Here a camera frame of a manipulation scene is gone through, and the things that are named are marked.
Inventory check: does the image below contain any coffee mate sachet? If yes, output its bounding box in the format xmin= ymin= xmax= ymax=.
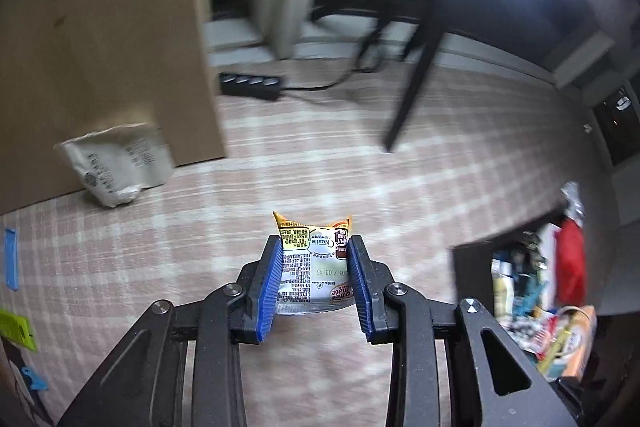
xmin=273 ymin=212 xmax=355 ymax=317

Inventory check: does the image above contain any light blue clothespin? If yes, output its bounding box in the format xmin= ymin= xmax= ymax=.
xmin=21 ymin=366 xmax=49 ymax=391

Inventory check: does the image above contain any black storage box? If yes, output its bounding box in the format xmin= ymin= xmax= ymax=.
xmin=451 ymin=206 xmax=601 ymax=383

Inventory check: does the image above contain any white foil packet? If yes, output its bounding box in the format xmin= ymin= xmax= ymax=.
xmin=54 ymin=124 xmax=175 ymax=208

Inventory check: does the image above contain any red fabric pouch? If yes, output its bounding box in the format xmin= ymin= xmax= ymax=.
xmin=555 ymin=218 xmax=587 ymax=307

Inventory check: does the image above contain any black power strip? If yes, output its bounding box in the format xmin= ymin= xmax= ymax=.
xmin=218 ymin=72 xmax=284 ymax=102

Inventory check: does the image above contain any clear plastic bag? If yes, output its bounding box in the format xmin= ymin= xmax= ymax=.
xmin=561 ymin=181 xmax=585 ymax=228

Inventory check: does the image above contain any orange white wipes pack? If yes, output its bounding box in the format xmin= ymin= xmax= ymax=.
xmin=562 ymin=305 xmax=598 ymax=381

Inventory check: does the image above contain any lime green tag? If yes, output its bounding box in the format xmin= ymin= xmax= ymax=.
xmin=0 ymin=310 xmax=38 ymax=352

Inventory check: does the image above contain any blue flat plastic tag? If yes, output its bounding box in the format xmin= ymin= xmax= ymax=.
xmin=4 ymin=228 xmax=20 ymax=291

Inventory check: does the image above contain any black tripod stand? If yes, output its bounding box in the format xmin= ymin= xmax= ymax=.
xmin=309 ymin=0 xmax=467 ymax=153

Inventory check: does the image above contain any wooden cabinet panel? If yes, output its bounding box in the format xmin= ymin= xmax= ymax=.
xmin=1 ymin=0 xmax=224 ymax=211

